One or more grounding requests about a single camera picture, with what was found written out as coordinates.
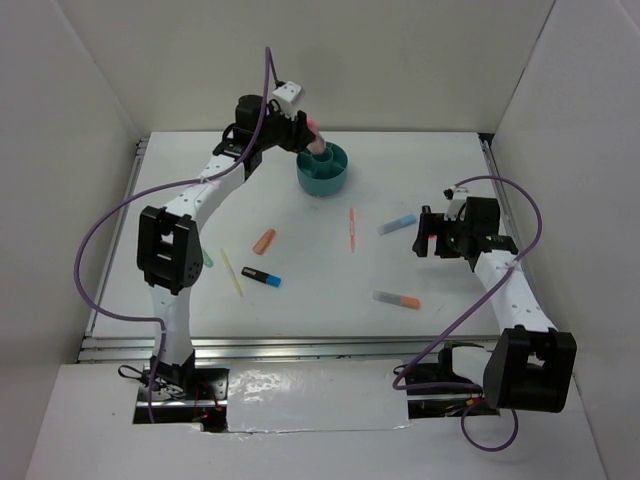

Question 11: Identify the blue capped clear highlighter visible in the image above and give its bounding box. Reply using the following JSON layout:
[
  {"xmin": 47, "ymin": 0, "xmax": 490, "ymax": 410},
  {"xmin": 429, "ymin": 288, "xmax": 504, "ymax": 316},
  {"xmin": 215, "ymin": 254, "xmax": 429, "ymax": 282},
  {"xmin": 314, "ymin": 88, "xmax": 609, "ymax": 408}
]
[{"xmin": 376, "ymin": 214, "xmax": 417, "ymax": 235}]

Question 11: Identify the grey orange highlighter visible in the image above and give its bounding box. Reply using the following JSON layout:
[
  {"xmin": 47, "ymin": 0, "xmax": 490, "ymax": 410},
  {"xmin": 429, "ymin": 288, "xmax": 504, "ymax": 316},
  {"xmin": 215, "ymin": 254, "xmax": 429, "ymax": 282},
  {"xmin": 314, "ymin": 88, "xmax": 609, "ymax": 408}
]
[{"xmin": 372, "ymin": 291, "xmax": 421, "ymax": 310}]

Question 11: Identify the green highlighter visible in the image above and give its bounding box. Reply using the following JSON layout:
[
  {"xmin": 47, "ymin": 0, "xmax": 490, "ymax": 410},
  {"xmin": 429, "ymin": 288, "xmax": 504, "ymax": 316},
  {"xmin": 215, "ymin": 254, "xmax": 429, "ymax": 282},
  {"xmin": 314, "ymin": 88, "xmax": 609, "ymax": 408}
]
[{"xmin": 202, "ymin": 249, "xmax": 213, "ymax": 268}]

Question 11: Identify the purple cable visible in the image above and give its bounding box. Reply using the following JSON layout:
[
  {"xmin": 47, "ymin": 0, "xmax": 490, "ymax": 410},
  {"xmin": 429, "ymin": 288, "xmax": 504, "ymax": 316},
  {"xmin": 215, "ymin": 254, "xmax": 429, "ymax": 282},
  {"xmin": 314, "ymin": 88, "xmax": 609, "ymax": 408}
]
[
  {"xmin": 392, "ymin": 175, "xmax": 545, "ymax": 452},
  {"xmin": 73, "ymin": 47, "xmax": 286, "ymax": 426}
]

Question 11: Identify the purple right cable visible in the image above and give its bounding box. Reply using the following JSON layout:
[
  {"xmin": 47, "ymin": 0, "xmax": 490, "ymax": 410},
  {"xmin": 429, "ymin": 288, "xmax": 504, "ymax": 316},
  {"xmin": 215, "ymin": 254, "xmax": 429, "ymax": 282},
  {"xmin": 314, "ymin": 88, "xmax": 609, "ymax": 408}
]
[{"xmin": 392, "ymin": 175, "xmax": 545, "ymax": 452}]

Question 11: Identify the thin yellow pen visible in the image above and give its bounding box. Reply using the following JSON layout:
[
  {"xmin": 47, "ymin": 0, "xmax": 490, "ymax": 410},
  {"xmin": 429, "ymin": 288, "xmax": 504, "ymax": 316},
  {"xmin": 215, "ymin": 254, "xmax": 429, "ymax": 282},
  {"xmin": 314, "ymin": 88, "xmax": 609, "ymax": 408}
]
[{"xmin": 220, "ymin": 248, "xmax": 244, "ymax": 298}]

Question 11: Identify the aluminium rail frame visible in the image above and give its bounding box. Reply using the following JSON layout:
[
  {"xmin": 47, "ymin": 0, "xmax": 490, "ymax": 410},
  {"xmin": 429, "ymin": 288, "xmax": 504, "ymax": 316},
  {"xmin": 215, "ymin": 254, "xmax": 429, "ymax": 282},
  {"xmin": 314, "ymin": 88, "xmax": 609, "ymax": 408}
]
[{"xmin": 77, "ymin": 132, "xmax": 556, "ymax": 364}]

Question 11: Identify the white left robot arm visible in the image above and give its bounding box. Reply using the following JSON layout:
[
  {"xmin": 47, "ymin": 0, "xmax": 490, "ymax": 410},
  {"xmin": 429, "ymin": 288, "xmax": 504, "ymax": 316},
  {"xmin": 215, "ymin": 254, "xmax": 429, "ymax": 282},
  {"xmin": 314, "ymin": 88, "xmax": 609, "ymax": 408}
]
[{"xmin": 137, "ymin": 86, "xmax": 316, "ymax": 399}]

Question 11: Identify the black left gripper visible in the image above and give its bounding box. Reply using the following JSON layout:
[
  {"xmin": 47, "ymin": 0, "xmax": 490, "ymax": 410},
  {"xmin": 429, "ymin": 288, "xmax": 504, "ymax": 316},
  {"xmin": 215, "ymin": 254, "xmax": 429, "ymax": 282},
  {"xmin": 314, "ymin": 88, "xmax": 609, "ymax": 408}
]
[{"xmin": 255, "ymin": 101, "xmax": 315, "ymax": 154}]

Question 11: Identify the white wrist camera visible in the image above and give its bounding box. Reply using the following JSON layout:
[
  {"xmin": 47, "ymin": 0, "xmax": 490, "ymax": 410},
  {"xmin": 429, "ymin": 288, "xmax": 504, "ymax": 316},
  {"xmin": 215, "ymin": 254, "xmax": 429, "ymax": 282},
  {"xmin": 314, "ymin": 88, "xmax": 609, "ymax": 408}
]
[
  {"xmin": 271, "ymin": 81, "xmax": 305, "ymax": 119},
  {"xmin": 444, "ymin": 186, "xmax": 469, "ymax": 221}
]

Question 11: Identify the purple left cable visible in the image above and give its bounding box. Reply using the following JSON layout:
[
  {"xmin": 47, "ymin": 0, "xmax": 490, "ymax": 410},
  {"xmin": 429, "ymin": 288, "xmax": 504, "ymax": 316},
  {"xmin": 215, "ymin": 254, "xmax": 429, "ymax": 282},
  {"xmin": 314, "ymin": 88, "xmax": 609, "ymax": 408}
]
[{"xmin": 73, "ymin": 47, "xmax": 286, "ymax": 426}]

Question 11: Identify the black blue highlighter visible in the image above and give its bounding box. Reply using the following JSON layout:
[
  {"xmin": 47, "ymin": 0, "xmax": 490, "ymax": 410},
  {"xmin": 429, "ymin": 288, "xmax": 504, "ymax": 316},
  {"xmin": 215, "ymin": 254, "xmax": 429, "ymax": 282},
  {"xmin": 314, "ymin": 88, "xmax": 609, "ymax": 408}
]
[{"xmin": 241, "ymin": 267, "xmax": 281, "ymax": 288}]

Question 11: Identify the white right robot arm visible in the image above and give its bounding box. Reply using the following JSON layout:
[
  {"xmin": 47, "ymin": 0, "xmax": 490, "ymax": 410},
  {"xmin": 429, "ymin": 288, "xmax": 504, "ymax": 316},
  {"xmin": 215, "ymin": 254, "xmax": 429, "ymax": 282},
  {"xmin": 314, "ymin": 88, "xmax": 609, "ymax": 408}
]
[{"xmin": 413, "ymin": 195, "xmax": 577, "ymax": 413}]

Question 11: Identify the thin orange pen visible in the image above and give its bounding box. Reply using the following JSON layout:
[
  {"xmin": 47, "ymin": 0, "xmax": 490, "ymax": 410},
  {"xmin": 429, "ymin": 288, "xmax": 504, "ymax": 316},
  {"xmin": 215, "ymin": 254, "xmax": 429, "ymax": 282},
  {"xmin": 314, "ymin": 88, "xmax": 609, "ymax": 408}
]
[{"xmin": 349, "ymin": 208, "xmax": 356, "ymax": 253}]

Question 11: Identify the pink capped marker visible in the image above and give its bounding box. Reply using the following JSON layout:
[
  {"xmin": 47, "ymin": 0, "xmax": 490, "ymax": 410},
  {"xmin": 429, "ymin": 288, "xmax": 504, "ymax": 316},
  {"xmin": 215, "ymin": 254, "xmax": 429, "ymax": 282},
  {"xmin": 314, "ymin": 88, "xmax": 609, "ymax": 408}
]
[{"xmin": 307, "ymin": 117, "xmax": 327, "ymax": 155}]

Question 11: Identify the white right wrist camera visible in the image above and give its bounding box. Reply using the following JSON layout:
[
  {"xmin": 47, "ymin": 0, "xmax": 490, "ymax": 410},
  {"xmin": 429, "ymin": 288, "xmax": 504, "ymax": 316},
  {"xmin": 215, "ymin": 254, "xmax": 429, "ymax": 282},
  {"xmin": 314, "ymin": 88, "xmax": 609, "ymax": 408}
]
[{"xmin": 444, "ymin": 186, "xmax": 469, "ymax": 221}]

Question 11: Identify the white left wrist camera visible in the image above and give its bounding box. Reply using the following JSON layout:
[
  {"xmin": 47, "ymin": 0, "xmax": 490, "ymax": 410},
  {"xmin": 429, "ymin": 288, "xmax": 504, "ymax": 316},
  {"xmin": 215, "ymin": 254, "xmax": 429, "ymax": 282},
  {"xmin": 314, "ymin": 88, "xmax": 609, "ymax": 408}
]
[{"xmin": 271, "ymin": 81, "xmax": 305, "ymax": 119}]

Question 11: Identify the teal round organizer container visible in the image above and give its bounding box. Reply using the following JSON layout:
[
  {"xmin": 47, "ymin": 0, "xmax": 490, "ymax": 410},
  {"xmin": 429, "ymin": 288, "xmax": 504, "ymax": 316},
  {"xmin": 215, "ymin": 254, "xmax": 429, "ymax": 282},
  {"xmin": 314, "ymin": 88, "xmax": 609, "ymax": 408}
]
[{"xmin": 296, "ymin": 142, "xmax": 348, "ymax": 198}]

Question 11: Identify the white foil cover plate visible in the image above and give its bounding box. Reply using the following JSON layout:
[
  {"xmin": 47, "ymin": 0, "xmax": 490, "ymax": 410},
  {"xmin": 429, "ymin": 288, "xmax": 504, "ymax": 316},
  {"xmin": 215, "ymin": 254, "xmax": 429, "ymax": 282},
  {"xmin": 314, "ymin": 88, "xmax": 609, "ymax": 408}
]
[{"xmin": 227, "ymin": 360, "xmax": 410, "ymax": 433}]

